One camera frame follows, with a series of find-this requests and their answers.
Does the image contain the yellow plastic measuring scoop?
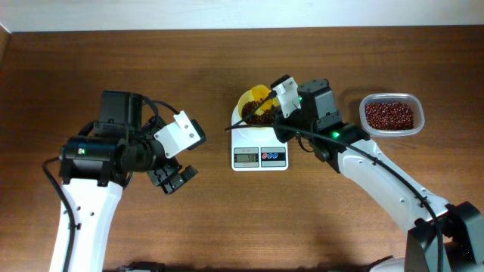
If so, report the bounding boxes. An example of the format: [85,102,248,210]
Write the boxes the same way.
[250,85,280,111]

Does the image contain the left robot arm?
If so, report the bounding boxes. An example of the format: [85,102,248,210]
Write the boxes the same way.
[42,91,206,271]

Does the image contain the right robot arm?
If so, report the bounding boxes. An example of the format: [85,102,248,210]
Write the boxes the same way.
[271,75,483,272]

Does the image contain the white digital kitchen scale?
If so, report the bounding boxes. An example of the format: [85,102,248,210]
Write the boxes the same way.
[231,128,289,172]

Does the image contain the red beans in bowl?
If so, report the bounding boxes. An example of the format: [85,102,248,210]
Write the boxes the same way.
[241,100,275,125]

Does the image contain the pale yellow plastic bowl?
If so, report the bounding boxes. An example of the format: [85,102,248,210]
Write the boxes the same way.
[232,90,281,125]

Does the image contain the clear plastic food container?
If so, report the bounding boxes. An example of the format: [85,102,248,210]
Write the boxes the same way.
[359,93,425,138]

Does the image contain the red adzuki beans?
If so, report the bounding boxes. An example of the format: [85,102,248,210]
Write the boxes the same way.
[365,102,414,131]

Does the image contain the right black camera cable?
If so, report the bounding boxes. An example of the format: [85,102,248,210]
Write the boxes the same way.
[225,90,445,272]

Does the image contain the black camera cable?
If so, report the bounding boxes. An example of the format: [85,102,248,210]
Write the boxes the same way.
[41,97,181,272]
[225,90,445,272]

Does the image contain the left black camera cable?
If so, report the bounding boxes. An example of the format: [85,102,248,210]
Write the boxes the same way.
[41,97,181,272]

